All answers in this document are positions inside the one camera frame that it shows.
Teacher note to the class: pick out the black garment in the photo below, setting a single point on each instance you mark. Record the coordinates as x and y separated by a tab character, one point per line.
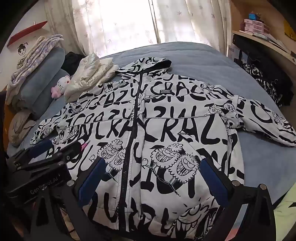
71	61

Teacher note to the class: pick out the sheer white curtain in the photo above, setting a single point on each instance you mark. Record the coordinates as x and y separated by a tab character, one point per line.
115	27

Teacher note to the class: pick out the cartoon face wall sticker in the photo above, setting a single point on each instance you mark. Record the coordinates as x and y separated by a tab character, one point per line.
22	49

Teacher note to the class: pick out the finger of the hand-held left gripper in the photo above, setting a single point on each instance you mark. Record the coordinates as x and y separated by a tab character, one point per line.
44	146
69	151

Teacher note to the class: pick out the black white printed hooded jacket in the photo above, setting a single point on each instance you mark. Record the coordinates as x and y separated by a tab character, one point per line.
161	115

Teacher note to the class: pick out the small blue box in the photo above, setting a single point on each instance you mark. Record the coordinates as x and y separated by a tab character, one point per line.
254	16

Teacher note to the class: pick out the white cardboard box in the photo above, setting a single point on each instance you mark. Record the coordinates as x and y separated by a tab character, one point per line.
233	55

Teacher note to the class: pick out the black white patterned cloth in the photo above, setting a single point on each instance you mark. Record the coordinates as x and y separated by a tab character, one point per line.
266	83

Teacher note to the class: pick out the wooden corner shelf desk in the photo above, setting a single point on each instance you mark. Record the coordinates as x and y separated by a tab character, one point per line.
272	14

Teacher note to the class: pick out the folded cream puffer jacket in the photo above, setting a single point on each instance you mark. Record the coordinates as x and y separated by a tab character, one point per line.
92	74

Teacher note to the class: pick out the yellow cloth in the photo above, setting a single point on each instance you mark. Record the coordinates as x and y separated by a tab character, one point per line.
290	29

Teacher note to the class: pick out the blue-grey bed blanket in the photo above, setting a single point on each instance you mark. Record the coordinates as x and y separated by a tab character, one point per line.
196	60

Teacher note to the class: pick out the stack of pink boxes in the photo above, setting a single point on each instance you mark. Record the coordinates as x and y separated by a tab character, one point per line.
254	26

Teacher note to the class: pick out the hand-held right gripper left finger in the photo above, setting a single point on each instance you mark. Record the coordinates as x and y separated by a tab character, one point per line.
92	182

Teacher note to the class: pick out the red wall shelf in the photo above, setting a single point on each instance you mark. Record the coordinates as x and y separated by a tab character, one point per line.
27	31

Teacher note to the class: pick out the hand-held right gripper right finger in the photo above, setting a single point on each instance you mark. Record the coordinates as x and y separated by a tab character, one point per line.
214	183

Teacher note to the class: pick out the blue-grey pillow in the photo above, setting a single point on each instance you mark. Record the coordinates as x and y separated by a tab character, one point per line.
44	97
48	64

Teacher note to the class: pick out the pale green cloth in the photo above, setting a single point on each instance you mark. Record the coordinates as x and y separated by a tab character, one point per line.
288	208

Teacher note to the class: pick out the stack of papers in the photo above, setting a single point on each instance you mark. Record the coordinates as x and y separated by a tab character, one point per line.
270	41

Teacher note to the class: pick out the white pink cat plush toy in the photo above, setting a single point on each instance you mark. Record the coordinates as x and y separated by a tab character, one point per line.
62	84

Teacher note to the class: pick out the beige pillow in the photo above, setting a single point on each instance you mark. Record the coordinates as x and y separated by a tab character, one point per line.
19	127

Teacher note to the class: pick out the dark clothes pile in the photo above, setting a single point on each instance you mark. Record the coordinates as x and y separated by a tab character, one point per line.
254	53

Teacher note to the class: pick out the folded purple floral quilt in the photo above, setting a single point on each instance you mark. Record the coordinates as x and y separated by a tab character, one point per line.
34	58

